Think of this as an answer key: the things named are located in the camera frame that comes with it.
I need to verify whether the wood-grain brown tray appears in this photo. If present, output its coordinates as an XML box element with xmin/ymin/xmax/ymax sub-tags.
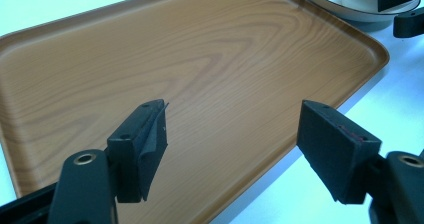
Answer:
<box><xmin>0</xmin><ymin>0</ymin><xmax>391</xmax><ymax>224</ymax></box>

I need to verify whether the white plate with dark rim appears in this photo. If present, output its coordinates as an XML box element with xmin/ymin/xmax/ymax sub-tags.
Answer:
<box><xmin>296</xmin><ymin>0</ymin><xmax>422</xmax><ymax>24</ymax></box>

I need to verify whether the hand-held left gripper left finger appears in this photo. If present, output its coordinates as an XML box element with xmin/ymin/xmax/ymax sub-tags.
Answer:
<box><xmin>106</xmin><ymin>98</ymin><xmax>170</xmax><ymax>204</ymax></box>

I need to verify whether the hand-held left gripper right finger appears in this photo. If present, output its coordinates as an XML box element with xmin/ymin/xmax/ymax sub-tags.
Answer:
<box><xmin>296</xmin><ymin>99</ymin><xmax>383</xmax><ymax>205</ymax></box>

